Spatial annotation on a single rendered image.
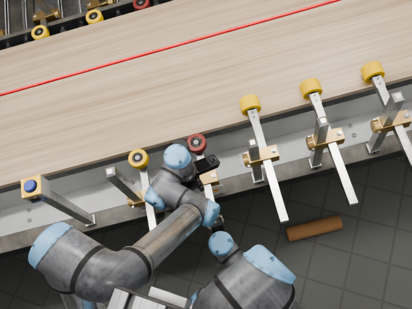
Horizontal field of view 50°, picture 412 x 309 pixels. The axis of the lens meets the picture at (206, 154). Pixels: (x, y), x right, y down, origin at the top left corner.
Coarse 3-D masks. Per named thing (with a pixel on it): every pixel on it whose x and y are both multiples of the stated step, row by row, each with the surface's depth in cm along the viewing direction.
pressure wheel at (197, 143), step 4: (192, 136) 180; (196, 136) 179; (200, 136) 179; (188, 140) 179; (192, 140) 179; (196, 140) 178; (200, 140) 179; (204, 140) 178; (192, 144) 179; (196, 144) 178; (200, 144) 178; (204, 144) 178; (192, 148) 178; (196, 148) 177; (200, 148) 177; (204, 148) 179; (192, 152) 180; (196, 152) 178; (200, 152) 179
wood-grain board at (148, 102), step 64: (192, 0) 207; (256, 0) 201; (320, 0) 195; (384, 0) 190; (0, 64) 211; (64, 64) 205; (128, 64) 199; (192, 64) 193; (256, 64) 188; (320, 64) 183; (384, 64) 179; (0, 128) 197; (64, 128) 192; (128, 128) 187; (192, 128) 182
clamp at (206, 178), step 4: (208, 172) 177; (212, 172) 176; (216, 172) 178; (200, 176) 177; (204, 176) 176; (208, 176) 176; (216, 176) 175; (204, 180) 176; (208, 180) 175; (212, 180) 175; (216, 180) 175; (204, 184) 175; (212, 184) 177; (216, 184) 178
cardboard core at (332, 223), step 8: (336, 216) 241; (304, 224) 242; (312, 224) 241; (320, 224) 240; (328, 224) 239; (336, 224) 239; (288, 232) 241; (296, 232) 240; (304, 232) 240; (312, 232) 240; (320, 232) 240
